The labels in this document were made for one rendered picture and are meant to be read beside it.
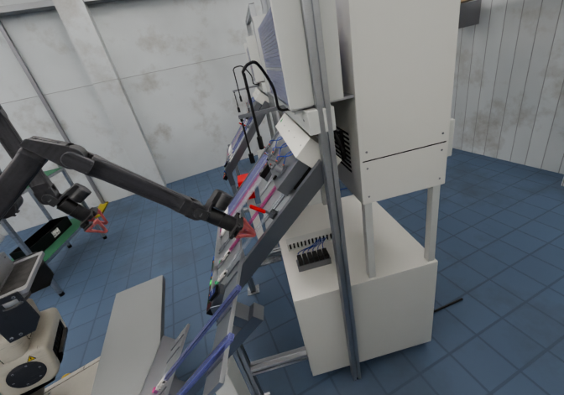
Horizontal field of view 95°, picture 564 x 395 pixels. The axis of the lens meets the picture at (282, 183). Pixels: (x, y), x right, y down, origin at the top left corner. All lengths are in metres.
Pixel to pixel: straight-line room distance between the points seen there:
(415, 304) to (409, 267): 0.24
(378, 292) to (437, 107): 0.79
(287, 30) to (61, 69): 4.16
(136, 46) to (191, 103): 1.01
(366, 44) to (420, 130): 0.33
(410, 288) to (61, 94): 4.57
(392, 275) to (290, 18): 1.03
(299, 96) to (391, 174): 0.43
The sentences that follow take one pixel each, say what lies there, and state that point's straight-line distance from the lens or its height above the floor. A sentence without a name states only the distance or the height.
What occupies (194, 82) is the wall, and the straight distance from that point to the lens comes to 4.55.
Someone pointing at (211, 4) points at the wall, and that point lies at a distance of 4.71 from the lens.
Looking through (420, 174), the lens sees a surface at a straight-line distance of 1.05.
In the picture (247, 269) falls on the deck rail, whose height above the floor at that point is 0.85.
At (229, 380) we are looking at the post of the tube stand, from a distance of 0.88.
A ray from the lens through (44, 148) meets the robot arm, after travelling 0.89.
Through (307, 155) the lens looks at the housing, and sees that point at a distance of 0.86.
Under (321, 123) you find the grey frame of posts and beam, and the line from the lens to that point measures 0.78.
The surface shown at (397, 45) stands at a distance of 0.89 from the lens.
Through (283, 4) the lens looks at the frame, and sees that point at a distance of 0.77.
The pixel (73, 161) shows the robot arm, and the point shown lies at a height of 1.40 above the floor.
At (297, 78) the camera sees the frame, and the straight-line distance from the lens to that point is 0.77.
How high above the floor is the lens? 1.53
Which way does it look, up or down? 26 degrees down
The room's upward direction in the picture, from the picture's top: 12 degrees counter-clockwise
